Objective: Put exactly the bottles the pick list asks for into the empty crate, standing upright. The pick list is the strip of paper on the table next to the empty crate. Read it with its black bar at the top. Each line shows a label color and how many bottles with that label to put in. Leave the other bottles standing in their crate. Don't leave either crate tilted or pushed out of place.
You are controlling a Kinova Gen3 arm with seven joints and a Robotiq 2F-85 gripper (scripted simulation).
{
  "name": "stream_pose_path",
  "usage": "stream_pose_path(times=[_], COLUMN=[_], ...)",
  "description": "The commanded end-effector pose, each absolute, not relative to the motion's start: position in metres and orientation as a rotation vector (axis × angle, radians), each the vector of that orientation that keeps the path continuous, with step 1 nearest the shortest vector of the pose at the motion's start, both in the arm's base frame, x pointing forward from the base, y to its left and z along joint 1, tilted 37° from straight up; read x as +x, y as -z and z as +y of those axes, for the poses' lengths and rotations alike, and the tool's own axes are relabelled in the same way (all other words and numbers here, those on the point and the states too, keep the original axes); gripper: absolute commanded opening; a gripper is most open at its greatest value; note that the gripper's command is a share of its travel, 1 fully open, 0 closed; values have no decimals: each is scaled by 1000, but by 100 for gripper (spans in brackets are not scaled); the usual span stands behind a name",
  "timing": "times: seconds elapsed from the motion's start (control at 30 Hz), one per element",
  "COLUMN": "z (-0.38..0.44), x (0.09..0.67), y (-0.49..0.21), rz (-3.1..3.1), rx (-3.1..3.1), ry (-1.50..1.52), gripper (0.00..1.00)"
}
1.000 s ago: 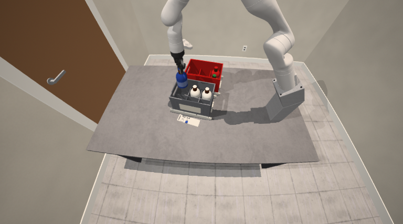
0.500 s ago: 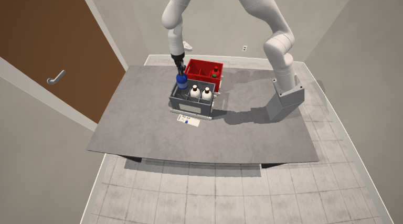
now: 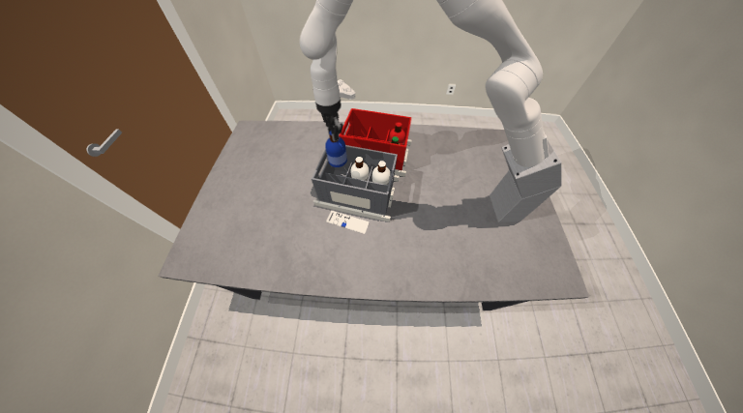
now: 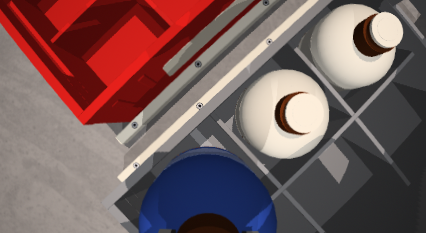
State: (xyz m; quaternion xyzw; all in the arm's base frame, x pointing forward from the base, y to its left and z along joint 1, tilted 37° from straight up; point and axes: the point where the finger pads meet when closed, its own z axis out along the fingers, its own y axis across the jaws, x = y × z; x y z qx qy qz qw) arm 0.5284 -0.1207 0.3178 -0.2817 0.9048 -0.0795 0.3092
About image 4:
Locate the cream bottle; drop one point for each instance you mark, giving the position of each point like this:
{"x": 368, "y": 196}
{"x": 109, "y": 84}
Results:
{"x": 266, "y": 113}
{"x": 350, "y": 48}

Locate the grey divided crate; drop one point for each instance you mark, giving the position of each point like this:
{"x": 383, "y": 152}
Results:
{"x": 348, "y": 184}

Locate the red crate with dividers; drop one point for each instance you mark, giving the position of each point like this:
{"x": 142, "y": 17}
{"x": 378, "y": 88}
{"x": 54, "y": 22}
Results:
{"x": 105, "y": 36}

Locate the blue bottle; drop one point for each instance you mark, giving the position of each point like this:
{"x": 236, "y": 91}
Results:
{"x": 207, "y": 190}

